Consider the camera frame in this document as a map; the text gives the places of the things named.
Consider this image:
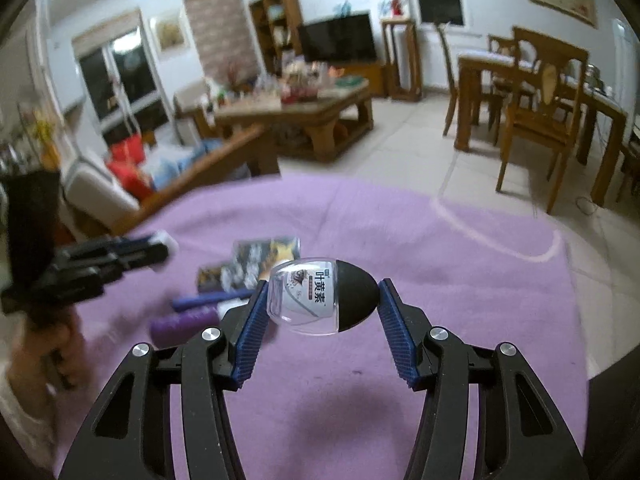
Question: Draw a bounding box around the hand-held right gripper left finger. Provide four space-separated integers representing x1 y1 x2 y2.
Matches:
59 277 273 480

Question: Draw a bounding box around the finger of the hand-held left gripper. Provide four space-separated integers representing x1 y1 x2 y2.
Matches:
65 245 172 294
64 233 167 267

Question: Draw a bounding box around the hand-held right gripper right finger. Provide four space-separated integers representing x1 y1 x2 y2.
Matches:
377 277 586 480

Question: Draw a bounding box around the clear bottle with black cap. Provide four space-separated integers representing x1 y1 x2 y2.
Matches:
266 256 379 336

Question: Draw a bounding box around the person's left forearm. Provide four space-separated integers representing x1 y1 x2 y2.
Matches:
0 320 66 468

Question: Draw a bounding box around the person's left hand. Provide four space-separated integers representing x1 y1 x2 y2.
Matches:
24 304 90 392

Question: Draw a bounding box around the purple pen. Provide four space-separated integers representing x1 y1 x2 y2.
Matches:
171 287 256 312

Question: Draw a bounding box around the purple tube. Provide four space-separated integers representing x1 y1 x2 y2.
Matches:
150 306 221 350

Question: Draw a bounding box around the dark printed packet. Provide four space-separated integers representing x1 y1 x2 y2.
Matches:
232 236 302 281
196 262 261 295

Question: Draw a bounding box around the red bag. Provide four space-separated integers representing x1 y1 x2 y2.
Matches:
105 135 156 201

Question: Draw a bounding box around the yellow flower plant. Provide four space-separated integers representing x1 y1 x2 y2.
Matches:
25 105 61 161

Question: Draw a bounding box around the blue cloth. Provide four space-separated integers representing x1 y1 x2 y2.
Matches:
150 140 226 191

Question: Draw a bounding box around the purple tablecloth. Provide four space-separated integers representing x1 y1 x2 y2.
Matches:
52 174 591 480

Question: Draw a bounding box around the white armchair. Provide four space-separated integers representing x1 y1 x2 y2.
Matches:
172 80 221 146

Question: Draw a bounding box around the glass balcony door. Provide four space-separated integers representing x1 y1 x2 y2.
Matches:
72 27 171 136

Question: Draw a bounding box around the wooden coffee table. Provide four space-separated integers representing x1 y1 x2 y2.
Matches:
214 80 375 163

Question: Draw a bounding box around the brown roller blind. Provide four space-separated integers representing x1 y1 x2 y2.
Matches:
182 0 266 83

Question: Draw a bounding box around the pile of small table items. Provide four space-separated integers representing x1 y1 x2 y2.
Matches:
205 57 368 108

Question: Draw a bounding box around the wooden dining chair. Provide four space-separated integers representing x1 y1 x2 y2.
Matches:
487 34 516 56
496 26 590 215
436 22 503 138

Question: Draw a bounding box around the wooden television cabinet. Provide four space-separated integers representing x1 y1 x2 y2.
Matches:
330 60 388 98

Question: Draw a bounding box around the wooden bookshelf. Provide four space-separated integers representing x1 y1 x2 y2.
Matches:
248 0 305 76

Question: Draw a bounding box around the tall wooden stand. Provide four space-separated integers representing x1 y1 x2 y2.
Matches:
381 17 423 102

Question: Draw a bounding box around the black television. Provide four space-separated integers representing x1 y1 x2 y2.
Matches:
297 10 377 64

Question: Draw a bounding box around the wooden dining table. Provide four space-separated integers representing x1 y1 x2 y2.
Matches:
456 52 628 208

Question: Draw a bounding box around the white standing air conditioner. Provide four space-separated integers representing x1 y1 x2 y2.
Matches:
611 17 632 96

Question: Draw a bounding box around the wooden frame sofa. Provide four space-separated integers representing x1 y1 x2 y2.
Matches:
60 125 281 246

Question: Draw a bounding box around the framed wall painting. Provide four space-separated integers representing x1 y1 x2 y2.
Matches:
150 10 190 53

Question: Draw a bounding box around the floor cable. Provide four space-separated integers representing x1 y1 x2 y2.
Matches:
575 195 608 216

